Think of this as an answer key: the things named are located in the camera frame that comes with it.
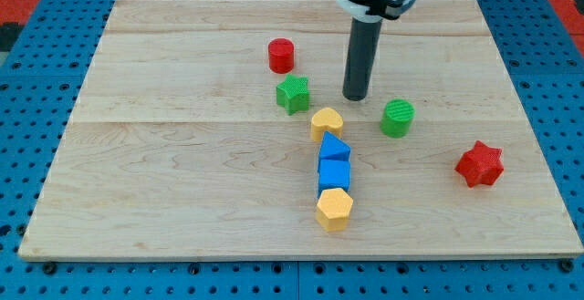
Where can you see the blue triangle block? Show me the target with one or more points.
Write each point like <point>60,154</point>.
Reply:
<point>333,148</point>

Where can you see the green star block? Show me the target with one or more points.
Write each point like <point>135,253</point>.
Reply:
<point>292,94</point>

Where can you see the yellow heart block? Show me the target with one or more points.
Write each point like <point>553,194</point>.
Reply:
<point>326,119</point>

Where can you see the yellow hexagon block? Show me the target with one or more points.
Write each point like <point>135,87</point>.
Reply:
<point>333,209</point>

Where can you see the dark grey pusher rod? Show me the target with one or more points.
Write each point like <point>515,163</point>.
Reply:
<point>362,49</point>

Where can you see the red star block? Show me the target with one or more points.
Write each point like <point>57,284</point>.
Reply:
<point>480,165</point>

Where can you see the blue cube block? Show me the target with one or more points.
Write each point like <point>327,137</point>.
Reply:
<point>333,174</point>

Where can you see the wooden board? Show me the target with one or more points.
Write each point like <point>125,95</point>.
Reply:
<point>176,150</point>

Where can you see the green cylinder block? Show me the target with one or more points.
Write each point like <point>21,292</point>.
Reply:
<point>397,118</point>

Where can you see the red cylinder block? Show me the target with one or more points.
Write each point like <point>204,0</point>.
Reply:
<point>281,55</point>

